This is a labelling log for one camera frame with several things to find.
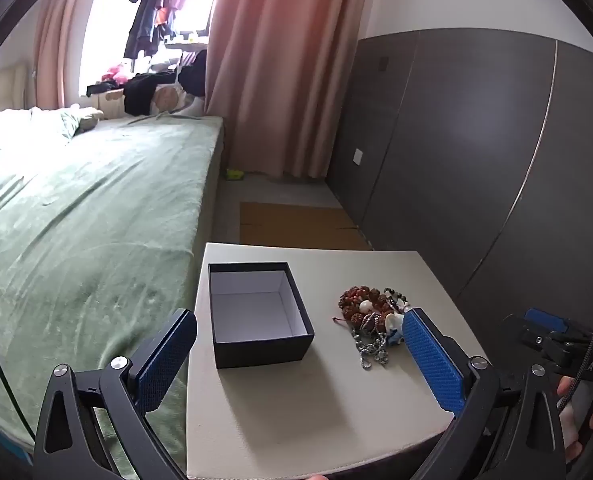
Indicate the dark grey wardrobe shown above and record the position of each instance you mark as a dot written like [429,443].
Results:
[451,160]

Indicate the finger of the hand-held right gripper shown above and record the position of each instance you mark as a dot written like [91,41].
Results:
[536,340]

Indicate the pink plush toy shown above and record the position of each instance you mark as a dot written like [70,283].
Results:
[116,72]

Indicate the white wall outlet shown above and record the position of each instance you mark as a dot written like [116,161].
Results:
[358,157]

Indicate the pile of dark clothes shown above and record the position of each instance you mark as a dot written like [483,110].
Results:
[141,87]

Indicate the blue pendant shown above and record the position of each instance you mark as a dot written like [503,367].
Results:
[395,341]

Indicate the pink curtain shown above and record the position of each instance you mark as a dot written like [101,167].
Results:
[59,35]
[286,60]

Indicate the white butterfly brooch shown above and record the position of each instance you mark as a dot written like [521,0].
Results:
[392,321]

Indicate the crumpled white green quilt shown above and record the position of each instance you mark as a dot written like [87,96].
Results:
[31,125]

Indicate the black jewelry box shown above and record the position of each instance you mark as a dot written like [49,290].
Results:
[261,352]

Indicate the small green object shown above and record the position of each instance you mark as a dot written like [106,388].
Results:
[235,174]

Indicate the person's right hand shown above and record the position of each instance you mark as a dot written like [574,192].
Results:
[571,430]

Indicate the flat cardboard sheet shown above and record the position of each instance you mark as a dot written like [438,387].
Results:
[296,225]

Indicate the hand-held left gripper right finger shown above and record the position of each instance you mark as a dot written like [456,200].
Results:
[434,360]

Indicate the hanging dark clothes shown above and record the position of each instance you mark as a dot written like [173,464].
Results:
[151,5]

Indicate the round beige cushion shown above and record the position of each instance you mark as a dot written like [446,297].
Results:
[168,97]

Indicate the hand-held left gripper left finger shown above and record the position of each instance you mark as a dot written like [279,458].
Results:
[169,360]

